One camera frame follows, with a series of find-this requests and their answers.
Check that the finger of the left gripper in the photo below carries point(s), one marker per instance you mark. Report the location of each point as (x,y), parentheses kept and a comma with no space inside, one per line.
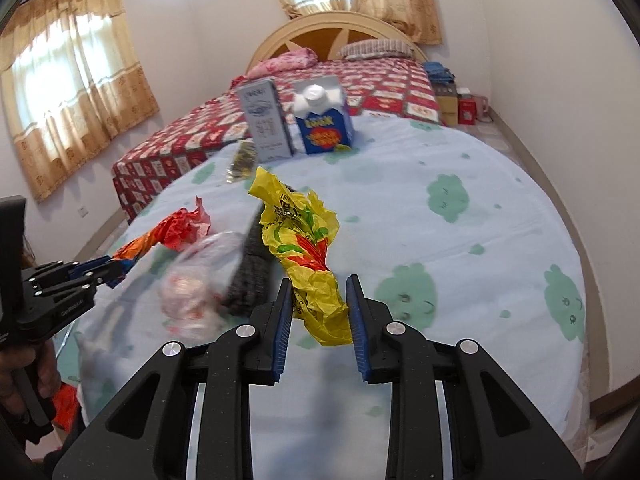
(104,270)
(58,283)

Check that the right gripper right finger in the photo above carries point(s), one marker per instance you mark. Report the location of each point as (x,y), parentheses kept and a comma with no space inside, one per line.
(452,406)

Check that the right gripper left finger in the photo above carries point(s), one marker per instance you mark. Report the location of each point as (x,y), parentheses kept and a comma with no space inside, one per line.
(186,412)

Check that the red orange wrapper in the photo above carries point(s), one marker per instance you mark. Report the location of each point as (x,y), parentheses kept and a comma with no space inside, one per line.
(176,232)

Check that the yellow wrapper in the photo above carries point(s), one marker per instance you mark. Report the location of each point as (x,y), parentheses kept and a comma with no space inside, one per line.
(298,230)

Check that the red plastic bag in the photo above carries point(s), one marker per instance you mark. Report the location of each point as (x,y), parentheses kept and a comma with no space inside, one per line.
(66,407)

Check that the dark small snack packet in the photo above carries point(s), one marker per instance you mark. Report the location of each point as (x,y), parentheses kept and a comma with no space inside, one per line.
(243,162)

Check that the left beige curtain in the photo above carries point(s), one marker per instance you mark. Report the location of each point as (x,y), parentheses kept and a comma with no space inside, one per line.
(71,82)

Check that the cloud print table cloth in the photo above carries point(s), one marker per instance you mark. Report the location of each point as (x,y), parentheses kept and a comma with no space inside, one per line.
(460,243)

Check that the tall white carton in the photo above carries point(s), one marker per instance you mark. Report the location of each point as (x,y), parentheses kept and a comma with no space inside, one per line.
(264,114)

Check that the blue gable top carton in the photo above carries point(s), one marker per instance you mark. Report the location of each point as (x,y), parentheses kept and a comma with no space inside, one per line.
(322,116)

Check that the pink pillow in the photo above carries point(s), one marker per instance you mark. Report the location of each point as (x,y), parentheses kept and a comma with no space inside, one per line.
(291,60)

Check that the cream wooden headboard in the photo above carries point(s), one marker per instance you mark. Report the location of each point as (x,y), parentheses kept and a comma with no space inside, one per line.
(326,33)

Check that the red box on floor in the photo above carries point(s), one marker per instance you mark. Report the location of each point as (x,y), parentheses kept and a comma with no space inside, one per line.
(472,109)

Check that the red checkered bed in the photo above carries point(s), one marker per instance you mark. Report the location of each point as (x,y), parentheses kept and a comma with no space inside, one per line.
(382,86)

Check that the striped pillow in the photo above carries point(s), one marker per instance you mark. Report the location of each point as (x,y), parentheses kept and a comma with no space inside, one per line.
(376,48)

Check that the blue folded clothes stack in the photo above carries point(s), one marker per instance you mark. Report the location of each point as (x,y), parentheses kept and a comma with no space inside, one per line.
(438,73)

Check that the white wall socket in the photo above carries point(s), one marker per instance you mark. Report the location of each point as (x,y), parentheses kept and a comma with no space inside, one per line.
(82,209)

